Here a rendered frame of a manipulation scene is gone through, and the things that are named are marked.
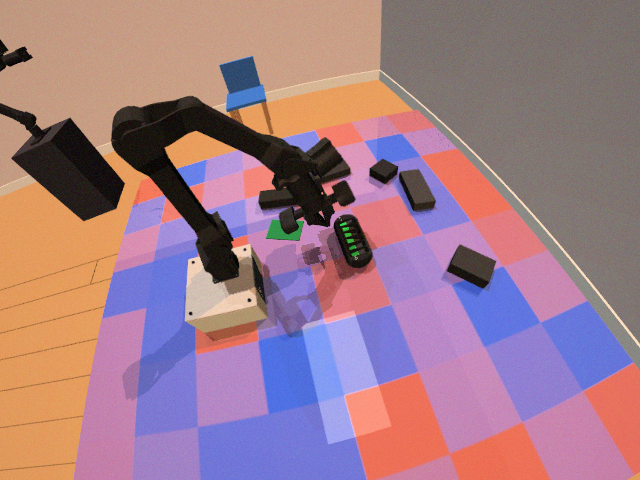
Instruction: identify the green flat rectangular tile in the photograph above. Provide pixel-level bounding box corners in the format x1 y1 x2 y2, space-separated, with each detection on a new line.
266 219 304 241

